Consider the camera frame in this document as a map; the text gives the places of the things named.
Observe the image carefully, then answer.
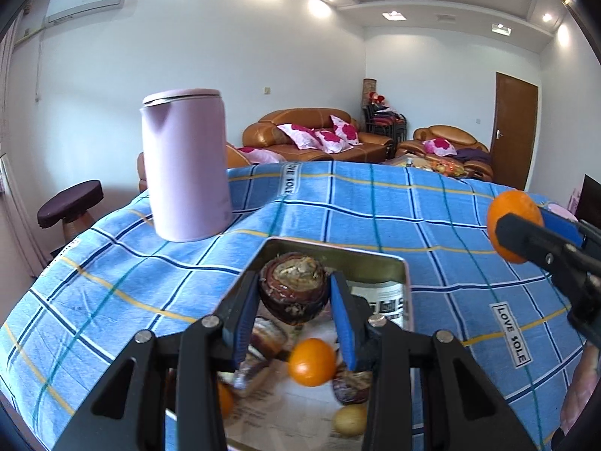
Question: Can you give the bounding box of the yellow-green round fruit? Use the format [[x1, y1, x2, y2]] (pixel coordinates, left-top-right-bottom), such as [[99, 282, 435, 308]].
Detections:
[[333, 404, 368, 435]]

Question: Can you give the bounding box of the pink floral pillow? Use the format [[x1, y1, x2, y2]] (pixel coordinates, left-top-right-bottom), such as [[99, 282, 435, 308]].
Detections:
[[314, 129, 350, 153], [277, 123, 320, 150], [330, 114, 361, 146], [423, 138, 457, 157]]

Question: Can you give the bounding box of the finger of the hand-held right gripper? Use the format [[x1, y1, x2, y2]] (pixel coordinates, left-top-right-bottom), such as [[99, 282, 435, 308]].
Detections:
[[539, 206, 601, 257], [495, 213, 587, 289]]

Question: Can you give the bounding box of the large orange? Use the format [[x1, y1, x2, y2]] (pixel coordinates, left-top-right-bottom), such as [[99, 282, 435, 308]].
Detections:
[[487, 190, 542, 264]]

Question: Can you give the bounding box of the brown wooden door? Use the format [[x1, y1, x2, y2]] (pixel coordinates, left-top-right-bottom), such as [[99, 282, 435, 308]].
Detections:
[[488, 72, 538, 191]]

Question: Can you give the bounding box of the pink cartoon bucket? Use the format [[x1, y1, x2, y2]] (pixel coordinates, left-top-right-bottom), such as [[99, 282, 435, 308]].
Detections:
[[545, 202, 577, 219]]

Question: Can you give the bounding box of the person's right hand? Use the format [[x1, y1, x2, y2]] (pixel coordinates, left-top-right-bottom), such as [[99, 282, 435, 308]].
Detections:
[[559, 344, 601, 437]]

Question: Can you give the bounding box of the coffee table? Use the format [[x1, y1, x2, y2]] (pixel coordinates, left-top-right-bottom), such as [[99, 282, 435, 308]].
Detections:
[[385, 153, 465, 179]]

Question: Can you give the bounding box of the small brown fruit piece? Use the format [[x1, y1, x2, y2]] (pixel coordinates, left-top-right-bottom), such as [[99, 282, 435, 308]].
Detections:
[[251, 317, 288, 362]]

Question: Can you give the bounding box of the stack of dark chairs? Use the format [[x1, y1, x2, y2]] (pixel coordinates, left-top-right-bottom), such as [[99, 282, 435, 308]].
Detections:
[[364, 103, 408, 144]]

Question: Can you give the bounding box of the colourful snack pile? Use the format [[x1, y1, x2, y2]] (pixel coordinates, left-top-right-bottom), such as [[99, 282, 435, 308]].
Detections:
[[425, 159, 463, 177]]

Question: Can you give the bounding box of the pink metal tin box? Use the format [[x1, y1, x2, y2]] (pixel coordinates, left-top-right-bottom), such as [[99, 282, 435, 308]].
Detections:
[[166, 238, 415, 451]]

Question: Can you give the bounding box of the dark cushioned wooden stool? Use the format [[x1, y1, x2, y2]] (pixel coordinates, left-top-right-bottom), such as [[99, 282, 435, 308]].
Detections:
[[38, 179, 104, 240]]

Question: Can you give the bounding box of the blue plaid tablecloth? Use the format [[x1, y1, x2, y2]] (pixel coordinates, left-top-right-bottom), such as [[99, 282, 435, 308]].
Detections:
[[0, 160, 601, 451]]

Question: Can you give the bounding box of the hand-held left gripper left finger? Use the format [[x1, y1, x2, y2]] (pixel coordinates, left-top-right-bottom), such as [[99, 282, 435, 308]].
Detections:
[[56, 270, 261, 451]]

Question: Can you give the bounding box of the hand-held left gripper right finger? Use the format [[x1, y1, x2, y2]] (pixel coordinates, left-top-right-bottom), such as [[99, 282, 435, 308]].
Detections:
[[329, 270, 538, 451]]

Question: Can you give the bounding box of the dark brown mangosteen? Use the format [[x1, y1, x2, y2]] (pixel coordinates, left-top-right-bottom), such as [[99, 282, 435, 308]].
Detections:
[[332, 366, 374, 406], [260, 253, 329, 325]]

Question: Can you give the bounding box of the light pink pillow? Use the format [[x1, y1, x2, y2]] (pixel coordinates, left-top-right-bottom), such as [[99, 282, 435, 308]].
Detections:
[[237, 147, 282, 165]]

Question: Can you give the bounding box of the black television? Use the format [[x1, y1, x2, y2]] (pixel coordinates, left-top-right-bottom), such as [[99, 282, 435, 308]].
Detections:
[[577, 174, 601, 226]]

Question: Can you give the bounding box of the brown leather armchair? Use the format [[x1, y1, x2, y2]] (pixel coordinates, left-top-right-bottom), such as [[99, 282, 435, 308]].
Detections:
[[397, 125, 495, 182]]

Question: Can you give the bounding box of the purple passion fruit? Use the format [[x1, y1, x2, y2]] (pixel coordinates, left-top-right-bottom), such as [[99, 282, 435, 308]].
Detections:
[[233, 352, 270, 393]]

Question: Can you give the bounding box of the light window curtain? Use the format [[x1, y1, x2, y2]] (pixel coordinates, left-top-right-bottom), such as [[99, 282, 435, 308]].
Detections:
[[0, 150, 50, 283]]

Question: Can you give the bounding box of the brown leather sofa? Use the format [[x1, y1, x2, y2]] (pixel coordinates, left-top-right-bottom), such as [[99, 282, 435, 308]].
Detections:
[[242, 109, 396, 166]]

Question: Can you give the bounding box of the white wall air conditioner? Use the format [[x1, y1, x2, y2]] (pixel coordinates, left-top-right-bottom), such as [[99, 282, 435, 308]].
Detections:
[[44, 0, 131, 26]]

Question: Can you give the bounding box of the pink electric kettle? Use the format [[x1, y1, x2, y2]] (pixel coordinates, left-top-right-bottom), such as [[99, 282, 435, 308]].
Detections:
[[139, 88, 233, 242]]

